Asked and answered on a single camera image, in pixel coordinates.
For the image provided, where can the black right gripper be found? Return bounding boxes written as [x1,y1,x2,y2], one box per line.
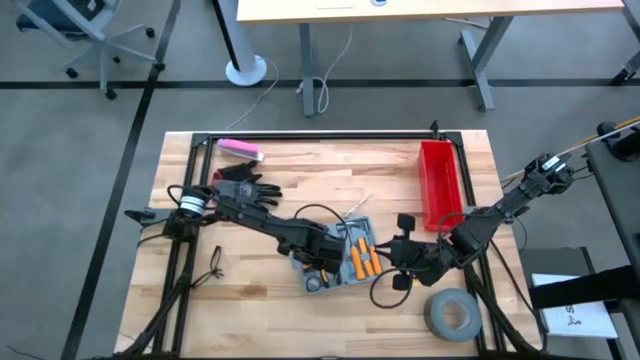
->
[373,213,454,286]

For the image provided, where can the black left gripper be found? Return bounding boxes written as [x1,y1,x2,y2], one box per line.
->
[278,224,347,274]

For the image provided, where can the orange-handled screwdriver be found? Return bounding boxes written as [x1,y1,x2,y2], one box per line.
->
[367,224,384,276]

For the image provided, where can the orange-handled hammer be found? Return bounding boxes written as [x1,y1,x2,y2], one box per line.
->
[342,222,367,281]

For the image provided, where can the grey plastic tool case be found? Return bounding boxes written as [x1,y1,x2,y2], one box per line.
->
[291,215,384,295]

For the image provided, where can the clear-handled tester screwdriver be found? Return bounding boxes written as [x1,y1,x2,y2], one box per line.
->
[343,193,372,221]

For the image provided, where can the pink box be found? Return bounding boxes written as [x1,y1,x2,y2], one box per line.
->
[216,138,265,162]

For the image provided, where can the red plastic bin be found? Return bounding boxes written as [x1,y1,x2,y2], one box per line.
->
[416,140,466,233]

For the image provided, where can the grey work glove black fingers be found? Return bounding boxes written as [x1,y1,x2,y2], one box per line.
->
[213,178,284,209]

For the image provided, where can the white paper sheet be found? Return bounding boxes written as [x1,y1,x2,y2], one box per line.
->
[530,272,620,340]

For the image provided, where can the grey pillar with round base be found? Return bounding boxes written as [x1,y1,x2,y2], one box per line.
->
[209,0,269,88]

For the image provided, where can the black equipment cart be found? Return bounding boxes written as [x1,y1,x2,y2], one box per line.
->
[518,139,640,360]

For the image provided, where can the wooden desk top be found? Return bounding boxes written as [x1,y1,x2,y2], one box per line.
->
[235,0,626,26]

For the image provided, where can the yellow white pole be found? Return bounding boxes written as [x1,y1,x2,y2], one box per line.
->
[501,115,640,184]

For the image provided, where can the black round knob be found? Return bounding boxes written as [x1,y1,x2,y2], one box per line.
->
[595,119,640,162]

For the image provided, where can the grey desk leg black foot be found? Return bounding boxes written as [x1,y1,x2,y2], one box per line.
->
[610,0,640,87]

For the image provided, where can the grey office chair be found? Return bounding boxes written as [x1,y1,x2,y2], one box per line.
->
[13,0,167,101]

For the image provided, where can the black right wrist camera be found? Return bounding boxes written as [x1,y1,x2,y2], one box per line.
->
[391,272,415,293]

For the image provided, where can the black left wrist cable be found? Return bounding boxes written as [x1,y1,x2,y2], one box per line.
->
[293,203,351,241]

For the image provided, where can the grey duct tape roll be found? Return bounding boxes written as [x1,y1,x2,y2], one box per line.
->
[423,287,484,343]

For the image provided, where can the black cable tie loop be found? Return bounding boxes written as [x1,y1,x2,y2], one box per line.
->
[189,244,225,290]

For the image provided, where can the black power cable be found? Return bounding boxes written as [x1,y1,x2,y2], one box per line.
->
[487,234,549,351]

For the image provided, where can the thick white floor cable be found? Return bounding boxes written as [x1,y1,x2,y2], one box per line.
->
[294,24,355,116]

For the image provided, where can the thin white floor cable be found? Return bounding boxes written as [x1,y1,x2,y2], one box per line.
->
[223,57,281,131]

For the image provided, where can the black cable clamp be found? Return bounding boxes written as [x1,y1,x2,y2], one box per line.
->
[123,207,169,236]

